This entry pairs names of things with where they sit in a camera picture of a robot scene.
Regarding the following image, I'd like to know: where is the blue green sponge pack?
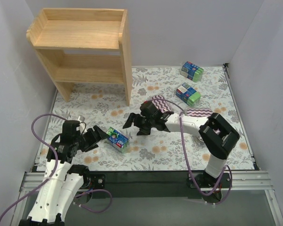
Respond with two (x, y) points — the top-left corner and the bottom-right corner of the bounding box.
(107, 127), (129, 153)
(180, 61), (204, 82)
(175, 82), (201, 106)

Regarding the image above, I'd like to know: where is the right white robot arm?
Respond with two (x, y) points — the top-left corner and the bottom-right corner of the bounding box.
(123, 101), (240, 187)

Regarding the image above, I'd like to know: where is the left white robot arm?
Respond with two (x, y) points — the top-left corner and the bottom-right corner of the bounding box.
(19, 120), (109, 226)

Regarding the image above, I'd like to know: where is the wooden two-tier shelf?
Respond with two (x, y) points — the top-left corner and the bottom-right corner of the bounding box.
(26, 8), (133, 103)

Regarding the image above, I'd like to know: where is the pink wavy sponge left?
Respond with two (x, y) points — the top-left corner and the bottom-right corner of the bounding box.
(151, 95), (173, 113)

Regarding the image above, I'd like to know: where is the pink wavy sponge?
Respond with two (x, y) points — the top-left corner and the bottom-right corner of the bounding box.
(184, 108), (213, 117)
(151, 95), (173, 113)

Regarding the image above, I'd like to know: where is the pink wavy sponge middle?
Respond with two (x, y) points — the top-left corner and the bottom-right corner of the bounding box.
(184, 108), (213, 117)

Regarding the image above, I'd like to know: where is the floral patterned table mat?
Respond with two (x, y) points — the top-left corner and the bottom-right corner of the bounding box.
(45, 66), (254, 171)

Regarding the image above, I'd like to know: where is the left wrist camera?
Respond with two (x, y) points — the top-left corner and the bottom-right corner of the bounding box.
(77, 115), (86, 134)

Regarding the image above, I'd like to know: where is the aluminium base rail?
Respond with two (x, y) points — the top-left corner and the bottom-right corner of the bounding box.
(20, 170), (274, 191)

